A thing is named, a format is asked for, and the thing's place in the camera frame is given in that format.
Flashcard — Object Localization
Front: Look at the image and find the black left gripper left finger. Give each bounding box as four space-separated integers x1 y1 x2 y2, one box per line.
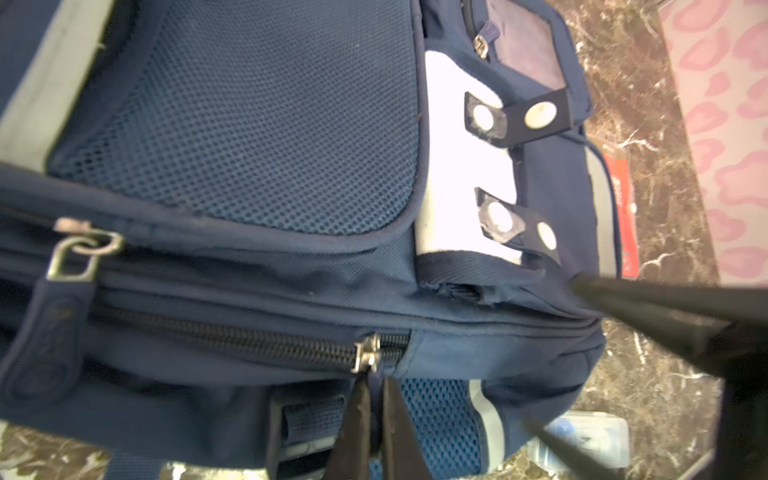
324 375 372 480

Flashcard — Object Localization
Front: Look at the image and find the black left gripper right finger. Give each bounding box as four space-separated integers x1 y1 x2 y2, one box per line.
380 378 432 480

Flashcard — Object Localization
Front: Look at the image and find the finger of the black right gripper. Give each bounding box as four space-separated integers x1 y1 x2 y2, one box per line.
525 422 621 479
570 275 767 381

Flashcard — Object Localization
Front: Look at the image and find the navy blue student backpack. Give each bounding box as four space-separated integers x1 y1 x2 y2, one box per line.
1 1 620 479

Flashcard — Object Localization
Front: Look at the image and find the clear plastic pen case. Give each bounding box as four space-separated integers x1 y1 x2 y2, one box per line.
526 411 631 474

